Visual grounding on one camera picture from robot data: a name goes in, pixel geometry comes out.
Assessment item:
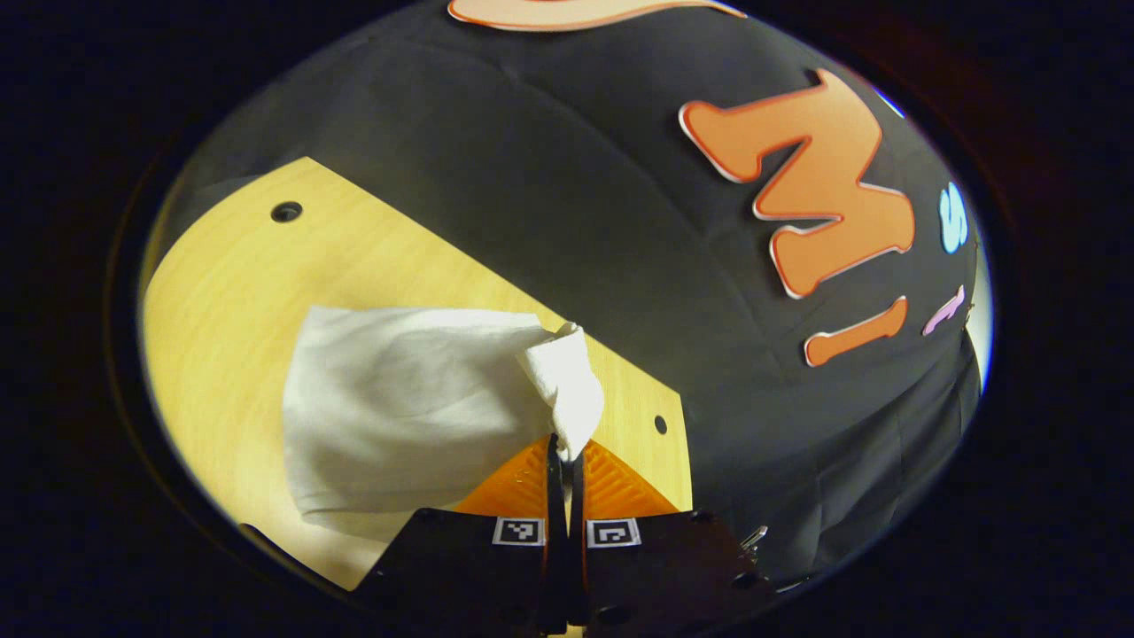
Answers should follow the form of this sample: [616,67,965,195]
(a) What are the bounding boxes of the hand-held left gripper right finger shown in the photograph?
[569,439,781,634]

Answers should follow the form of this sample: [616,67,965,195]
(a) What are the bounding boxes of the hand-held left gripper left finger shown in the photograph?
[353,434,568,638]

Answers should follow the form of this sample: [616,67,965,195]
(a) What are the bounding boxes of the white jeans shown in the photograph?
[282,305,607,543]

